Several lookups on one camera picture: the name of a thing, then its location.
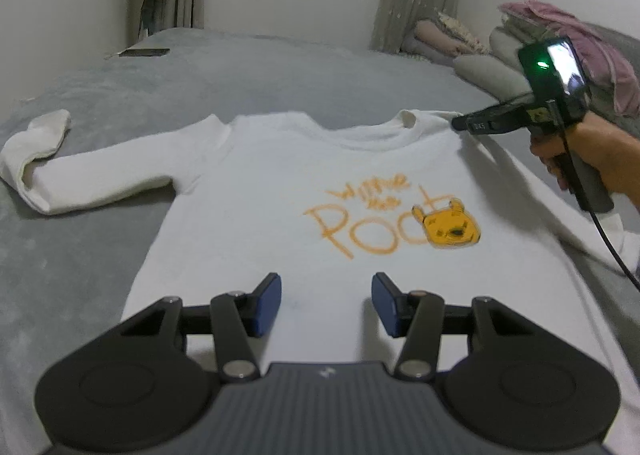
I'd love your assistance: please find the grey hanging garment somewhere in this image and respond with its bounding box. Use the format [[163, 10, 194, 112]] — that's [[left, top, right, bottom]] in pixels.
[[136, 0, 167, 38]]

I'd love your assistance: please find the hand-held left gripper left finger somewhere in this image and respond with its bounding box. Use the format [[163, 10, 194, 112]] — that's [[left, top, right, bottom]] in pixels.
[[118, 272, 283, 383]]

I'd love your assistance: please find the grey rolled quilt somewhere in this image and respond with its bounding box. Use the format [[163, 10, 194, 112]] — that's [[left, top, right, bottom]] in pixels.
[[452, 55, 537, 104]]

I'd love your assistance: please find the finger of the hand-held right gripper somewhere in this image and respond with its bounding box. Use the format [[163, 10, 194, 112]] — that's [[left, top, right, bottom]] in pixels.
[[450, 102, 537, 136]]

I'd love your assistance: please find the white printed sweatshirt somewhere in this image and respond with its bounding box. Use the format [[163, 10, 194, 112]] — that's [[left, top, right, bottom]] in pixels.
[[0, 107, 640, 455]]

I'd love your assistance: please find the floral pillow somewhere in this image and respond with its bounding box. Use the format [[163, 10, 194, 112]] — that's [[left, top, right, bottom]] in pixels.
[[436, 11, 492, 56]]

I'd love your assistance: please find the person's right hand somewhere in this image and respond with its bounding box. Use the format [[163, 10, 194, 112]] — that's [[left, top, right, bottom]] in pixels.
[[529, 110, 632, 212]]

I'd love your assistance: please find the grey bed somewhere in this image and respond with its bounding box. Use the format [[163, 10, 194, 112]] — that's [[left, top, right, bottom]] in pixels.
[[0, 26, 640, 455]]

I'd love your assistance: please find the pink folded quilt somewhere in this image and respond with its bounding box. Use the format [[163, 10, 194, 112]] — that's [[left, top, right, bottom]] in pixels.
[[499, 0, 640, 116]]

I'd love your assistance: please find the person's right forearm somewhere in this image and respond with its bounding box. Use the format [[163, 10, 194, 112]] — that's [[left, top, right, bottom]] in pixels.
[[627, 131, 640, 212]]

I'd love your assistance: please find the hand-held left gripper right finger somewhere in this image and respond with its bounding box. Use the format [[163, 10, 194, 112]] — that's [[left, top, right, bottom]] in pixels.
[[370, 272, 522, 383]]

